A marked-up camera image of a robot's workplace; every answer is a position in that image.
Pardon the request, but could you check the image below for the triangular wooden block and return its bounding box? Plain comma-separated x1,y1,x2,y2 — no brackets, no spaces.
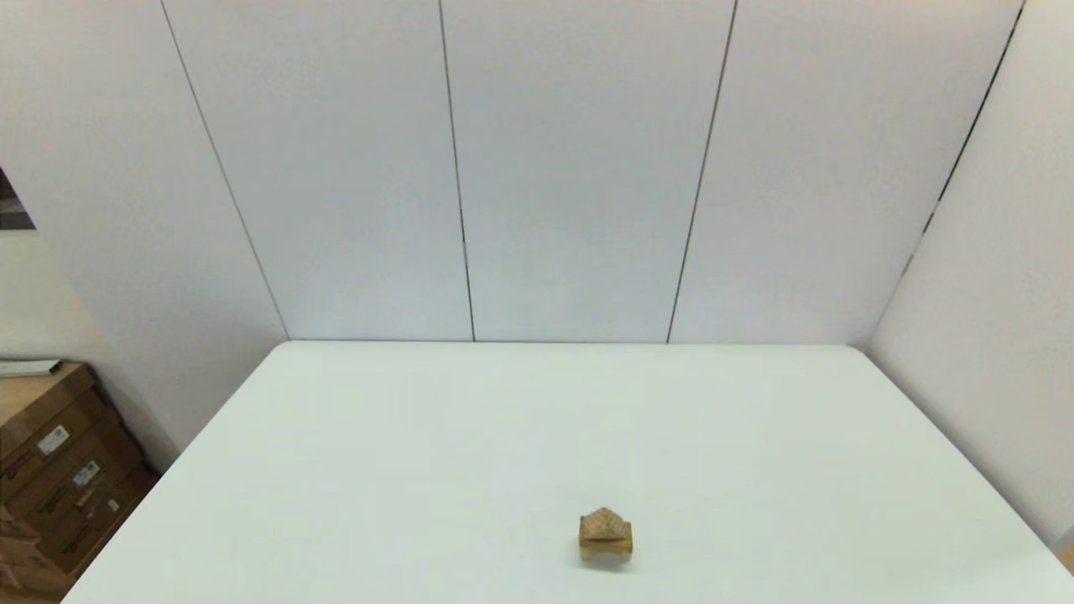
579,507,633,542

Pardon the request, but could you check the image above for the dark window pane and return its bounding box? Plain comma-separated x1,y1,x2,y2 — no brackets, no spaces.
0,168,36,231

